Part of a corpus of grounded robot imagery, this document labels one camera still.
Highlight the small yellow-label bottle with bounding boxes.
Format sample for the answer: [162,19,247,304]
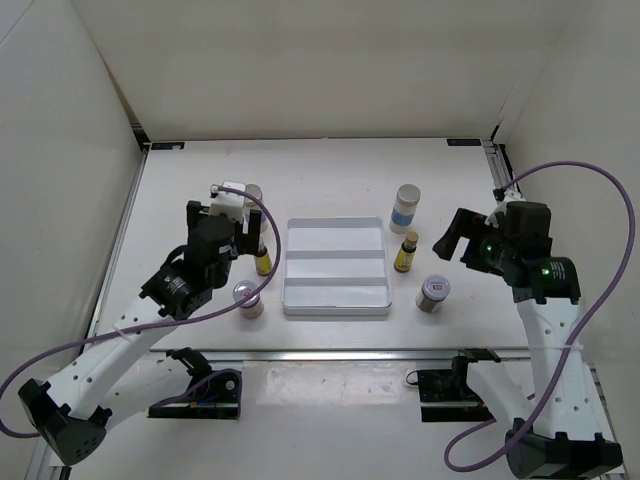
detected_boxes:
[393,231,419,273]
[254,245,273,277]

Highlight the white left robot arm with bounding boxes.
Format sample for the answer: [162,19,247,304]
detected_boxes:
[18,201,261,466]

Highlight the right small yellow-label bottle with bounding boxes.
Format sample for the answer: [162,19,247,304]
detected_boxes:
[393,231,419,273]

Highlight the right dark corner label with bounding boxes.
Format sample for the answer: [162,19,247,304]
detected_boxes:
[446,138,483,147]

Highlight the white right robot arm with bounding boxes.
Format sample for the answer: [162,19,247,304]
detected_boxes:
[433,201,623,479]

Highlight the right tall blue-label jar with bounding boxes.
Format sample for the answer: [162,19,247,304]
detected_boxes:
[389,184,421,234]

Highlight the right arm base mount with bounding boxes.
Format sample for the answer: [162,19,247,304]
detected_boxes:
[405,349,501,423]

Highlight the dark corner label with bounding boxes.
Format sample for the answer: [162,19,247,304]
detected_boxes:
[150,142,185,151]
[446,138,483,147]

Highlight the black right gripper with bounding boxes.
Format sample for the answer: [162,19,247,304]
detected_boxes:
[432,208,516,276]

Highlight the left dark corner label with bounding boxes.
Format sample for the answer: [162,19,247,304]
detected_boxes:
[150,142,185,151]

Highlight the short spice jar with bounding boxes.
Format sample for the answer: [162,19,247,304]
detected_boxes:
[232,280,264,319]
[416,274,451,313]

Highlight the aluminium frame rail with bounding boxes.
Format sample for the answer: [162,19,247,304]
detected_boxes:
[149,348,531,362]

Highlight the left small yellow-label bottle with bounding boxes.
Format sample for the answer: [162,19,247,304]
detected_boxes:
[254,245,273,277]

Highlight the white divided tray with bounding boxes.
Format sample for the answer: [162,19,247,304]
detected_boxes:
[282,216,392,317]

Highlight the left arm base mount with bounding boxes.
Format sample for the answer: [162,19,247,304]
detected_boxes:
[147,348,243,420]

